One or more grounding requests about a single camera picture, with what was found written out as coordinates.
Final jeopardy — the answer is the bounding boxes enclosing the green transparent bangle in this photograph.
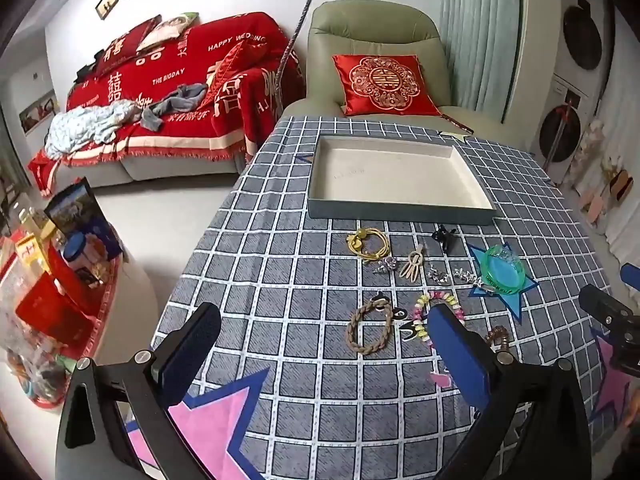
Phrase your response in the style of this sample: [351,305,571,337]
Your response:
[480,245,526,295]

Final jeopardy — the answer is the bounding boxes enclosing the pink yellow spiral hair tie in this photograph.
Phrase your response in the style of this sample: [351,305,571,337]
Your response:
[410,289,467,350]

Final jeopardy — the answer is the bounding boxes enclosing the black hair claw clip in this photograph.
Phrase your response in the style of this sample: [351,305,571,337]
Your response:
[432,224,457,255]

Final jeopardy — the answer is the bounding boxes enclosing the braided brown hair tie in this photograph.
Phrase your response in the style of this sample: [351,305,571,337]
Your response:
[345,297,395,357]

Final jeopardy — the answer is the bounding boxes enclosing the beige hair clip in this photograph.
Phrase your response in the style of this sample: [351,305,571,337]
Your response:
[399,244,424,283]

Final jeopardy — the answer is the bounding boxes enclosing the silver pink gem brooch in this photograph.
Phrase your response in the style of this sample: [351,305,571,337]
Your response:
[373,256,398,274]

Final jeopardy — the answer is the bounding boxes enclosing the grey jewelry tray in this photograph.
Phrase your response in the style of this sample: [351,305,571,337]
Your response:
[307,134,496,226]

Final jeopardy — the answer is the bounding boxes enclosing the red tray with clutter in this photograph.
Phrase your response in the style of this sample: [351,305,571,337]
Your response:
[1,179,126,410]

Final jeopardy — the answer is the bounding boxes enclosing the lower washing machine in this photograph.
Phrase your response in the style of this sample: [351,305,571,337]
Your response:
[530,76,596,184]

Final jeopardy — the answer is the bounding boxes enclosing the blue checkered tablecloth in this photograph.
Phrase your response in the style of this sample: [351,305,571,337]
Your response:
[154,117,616,479]

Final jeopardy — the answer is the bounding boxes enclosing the upper dryer machine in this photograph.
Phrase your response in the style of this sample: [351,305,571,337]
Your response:
[554,0,608,99]

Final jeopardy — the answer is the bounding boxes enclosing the light blue blanket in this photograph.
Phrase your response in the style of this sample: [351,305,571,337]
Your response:
[43,100,140,160]

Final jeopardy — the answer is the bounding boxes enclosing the teal curtain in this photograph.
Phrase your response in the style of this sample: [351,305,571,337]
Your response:
[440,0,522,122]

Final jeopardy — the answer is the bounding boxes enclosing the red embroidered cushion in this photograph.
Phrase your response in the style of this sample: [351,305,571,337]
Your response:
[332,54,442,117]

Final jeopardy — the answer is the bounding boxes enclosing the grey cloth on sofa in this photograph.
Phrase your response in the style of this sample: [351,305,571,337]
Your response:
[140,84,208,132]

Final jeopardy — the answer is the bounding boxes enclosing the sofa with red blanket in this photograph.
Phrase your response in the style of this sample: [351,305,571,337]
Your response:
[28,12,306,196]

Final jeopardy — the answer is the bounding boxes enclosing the green armchair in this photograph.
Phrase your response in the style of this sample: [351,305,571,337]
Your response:
[283,0,525,150]

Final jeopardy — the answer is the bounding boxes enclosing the floor lamp with braided pole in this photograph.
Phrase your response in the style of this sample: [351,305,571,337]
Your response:
[274,0,314,117]

